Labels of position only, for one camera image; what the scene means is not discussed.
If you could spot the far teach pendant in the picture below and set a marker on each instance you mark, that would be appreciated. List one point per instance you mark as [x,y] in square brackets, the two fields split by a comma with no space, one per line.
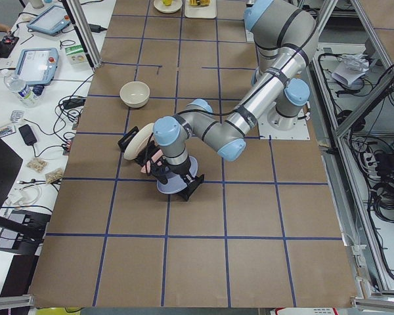
[50,22]

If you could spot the pink plate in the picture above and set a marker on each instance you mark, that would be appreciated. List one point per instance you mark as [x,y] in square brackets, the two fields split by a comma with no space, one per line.
[155,161]

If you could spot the near teach pendant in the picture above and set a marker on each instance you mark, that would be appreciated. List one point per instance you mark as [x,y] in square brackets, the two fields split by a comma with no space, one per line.
[37,66]

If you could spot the cream ceramic bowl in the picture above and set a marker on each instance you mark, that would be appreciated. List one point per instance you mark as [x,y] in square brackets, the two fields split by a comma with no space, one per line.
[135,94]

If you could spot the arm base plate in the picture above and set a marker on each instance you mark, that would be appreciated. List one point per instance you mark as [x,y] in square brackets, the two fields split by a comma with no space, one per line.
[249,34]
[273,126]

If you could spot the cream plate with lemon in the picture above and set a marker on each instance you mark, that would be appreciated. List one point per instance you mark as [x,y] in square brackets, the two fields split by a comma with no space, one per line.
[174,7]

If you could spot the teach pendant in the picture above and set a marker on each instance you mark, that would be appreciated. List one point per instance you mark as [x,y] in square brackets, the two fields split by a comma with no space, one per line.
[50,22]
[37,66]

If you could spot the black power adapter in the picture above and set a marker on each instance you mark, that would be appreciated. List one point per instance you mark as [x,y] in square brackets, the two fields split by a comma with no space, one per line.
[27,135]

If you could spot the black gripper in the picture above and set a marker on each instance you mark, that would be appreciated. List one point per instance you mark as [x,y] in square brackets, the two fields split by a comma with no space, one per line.
[182,168]

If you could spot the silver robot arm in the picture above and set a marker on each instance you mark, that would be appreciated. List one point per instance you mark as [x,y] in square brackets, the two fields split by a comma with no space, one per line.
[286,38]

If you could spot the clear water bottle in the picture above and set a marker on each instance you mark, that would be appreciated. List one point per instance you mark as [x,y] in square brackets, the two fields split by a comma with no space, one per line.
[20,89]

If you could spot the blue plate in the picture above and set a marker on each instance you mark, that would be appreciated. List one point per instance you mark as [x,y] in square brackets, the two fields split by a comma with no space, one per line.
[174,181]

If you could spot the cream rectangular tray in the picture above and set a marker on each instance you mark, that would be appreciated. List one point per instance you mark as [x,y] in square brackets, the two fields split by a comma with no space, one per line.
[207,12]

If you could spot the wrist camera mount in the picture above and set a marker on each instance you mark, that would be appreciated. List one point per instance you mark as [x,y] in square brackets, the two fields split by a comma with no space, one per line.
[160,173]

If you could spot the black plate rack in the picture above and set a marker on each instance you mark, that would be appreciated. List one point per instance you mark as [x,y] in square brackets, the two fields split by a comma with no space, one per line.
[150,149]

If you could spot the green white carton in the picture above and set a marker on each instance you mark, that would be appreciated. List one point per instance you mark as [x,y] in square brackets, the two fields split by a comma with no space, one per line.
[75,54]

